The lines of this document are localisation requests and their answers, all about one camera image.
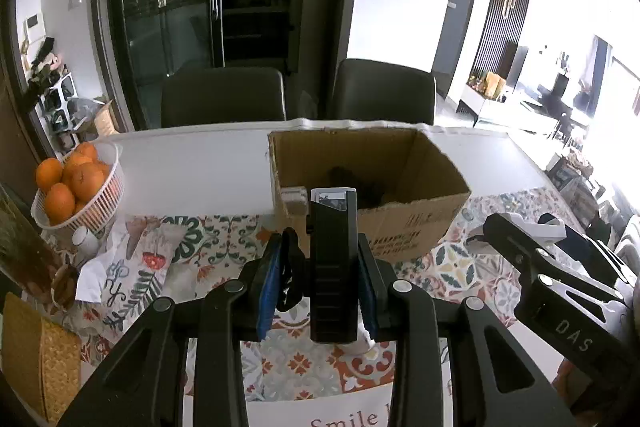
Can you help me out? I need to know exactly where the black dining chair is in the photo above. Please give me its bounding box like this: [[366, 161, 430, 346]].
[[329, 58, 436, 124], [160, 67, 286, 128]]

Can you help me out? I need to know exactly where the white power strip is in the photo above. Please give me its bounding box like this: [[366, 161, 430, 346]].
[[465, 212, 637, 301]]

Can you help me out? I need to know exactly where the right black dining chair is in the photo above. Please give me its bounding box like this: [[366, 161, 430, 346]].
[[329, 58, 436, 124]]

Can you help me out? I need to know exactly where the patterned fabric tissue pouch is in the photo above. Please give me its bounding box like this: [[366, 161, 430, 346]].
[[76, 216, 188, 336]]

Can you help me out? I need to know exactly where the white shoe shelf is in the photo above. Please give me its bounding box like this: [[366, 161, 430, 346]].
[[22, 36, 87, 153]]

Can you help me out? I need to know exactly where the brown cardboard box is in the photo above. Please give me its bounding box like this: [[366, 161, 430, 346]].
[[268, 127, 471, 262]]

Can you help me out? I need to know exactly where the black usb hub with cable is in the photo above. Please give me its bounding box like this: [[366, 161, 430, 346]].
[[277, 187, 358, 345]]

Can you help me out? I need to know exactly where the colourful patterned table runner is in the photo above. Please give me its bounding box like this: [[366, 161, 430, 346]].
[[49, 188, 577, 401]]

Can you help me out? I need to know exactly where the white basket of oranges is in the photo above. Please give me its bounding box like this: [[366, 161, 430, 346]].
[[30, 142, 125, 236]]

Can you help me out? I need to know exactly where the left black dining chair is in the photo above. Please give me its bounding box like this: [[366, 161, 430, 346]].
[[160, 67, 286, 128]]

